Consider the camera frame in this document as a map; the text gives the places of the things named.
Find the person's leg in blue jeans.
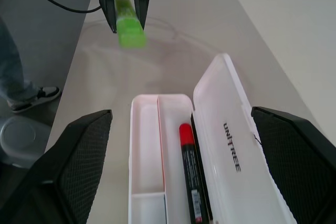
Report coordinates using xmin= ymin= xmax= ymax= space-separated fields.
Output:
xmin=0 ymin=16 xmax=39 ymax=102

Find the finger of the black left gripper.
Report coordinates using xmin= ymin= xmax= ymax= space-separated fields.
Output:
xmin=133 ymin=0 xmax=151 ymax=29
xmin=96 ymin=0 xmax=118 ymax=34

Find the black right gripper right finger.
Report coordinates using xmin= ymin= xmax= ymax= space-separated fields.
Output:
xmin=251 ymin=106 xmax=336 ymax=224

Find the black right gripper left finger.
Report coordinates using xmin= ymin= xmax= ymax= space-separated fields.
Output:
xmin=0 ymin=109 xmax=113 ymax=224

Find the black and white sneaker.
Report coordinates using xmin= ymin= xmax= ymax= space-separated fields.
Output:
xmin=6 ymin=86 xmax=62 ymax=114

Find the red capped black marker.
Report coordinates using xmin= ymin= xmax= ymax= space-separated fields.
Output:
xmin=178 ymin=123 xmax=204 ymax=224

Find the green marker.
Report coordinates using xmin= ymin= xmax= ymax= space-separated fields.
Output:
xmin=114 ymin=0 xmax=147 ymax=49

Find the white translucent plastic pencil case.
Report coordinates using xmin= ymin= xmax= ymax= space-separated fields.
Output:
xmin=128 ymin=52 xmax=298 ymax=224

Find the grey round plastic object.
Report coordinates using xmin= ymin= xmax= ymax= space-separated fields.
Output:
xmin=0 ymin=116 xmax=52 ymax=167

